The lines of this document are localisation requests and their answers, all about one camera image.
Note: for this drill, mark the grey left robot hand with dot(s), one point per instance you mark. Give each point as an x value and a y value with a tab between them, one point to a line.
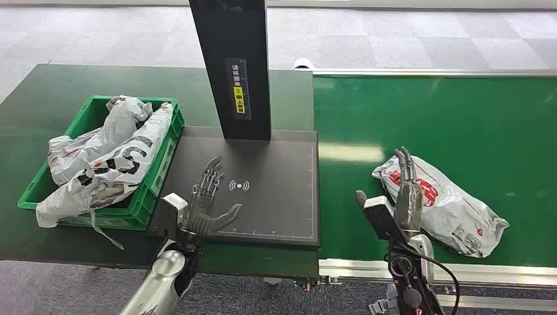
203	217

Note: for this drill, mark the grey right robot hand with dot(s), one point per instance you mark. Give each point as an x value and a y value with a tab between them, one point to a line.
409	204

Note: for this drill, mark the white package with red print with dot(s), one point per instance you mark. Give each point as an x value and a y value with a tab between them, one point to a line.
452	213

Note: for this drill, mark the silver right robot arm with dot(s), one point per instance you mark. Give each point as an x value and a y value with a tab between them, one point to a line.
413	278

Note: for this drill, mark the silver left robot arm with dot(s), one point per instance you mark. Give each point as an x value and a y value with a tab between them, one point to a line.
163	278

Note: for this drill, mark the green plastic basket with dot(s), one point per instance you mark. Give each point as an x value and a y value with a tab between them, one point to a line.
150	191

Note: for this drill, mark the black weighing device with column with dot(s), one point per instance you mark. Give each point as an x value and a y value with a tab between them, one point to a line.
270	187

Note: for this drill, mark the white package with black print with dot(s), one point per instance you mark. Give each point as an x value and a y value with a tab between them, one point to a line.
126	161

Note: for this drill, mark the crumpled white package, red marks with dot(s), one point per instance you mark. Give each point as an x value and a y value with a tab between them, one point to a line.
82	152

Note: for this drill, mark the green conveyor belt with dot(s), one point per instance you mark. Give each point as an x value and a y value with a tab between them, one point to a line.
435	121

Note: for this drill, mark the white table foot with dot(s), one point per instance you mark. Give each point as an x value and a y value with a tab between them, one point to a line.
272	281

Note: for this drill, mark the black yellow ruler label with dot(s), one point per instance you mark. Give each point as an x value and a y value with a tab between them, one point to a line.
238	89

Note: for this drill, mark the dark green table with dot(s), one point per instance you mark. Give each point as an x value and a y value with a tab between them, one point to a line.
48	108

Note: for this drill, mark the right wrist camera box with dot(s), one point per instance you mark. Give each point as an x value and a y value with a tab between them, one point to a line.
380	217

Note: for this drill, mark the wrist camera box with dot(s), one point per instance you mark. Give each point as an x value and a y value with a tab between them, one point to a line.
172	213
380	217

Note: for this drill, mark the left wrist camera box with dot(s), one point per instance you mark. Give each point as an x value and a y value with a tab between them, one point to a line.
172	213

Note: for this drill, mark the aluminium conveyor frame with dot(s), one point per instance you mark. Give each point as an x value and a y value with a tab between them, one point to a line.
487	273

